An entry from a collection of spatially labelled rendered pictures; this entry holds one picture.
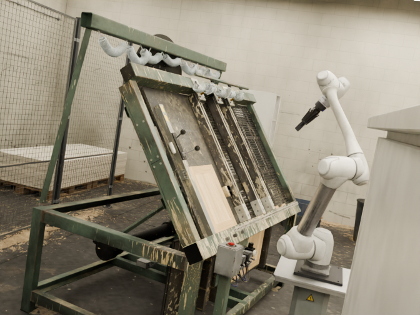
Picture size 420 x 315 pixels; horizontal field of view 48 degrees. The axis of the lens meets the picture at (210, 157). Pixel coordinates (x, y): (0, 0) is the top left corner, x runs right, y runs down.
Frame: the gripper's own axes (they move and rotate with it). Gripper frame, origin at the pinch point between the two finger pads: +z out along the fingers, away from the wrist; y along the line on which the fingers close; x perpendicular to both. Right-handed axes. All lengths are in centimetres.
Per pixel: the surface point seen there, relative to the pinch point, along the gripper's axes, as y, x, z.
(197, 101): -9, -82, 46
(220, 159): -21, -37, 63
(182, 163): 33, -25, 70
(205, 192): 10, -9, 78
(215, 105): -41, -90, 44
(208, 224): 22, 15, 84
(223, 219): -5, 8, 84
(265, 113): -337, -221, 55
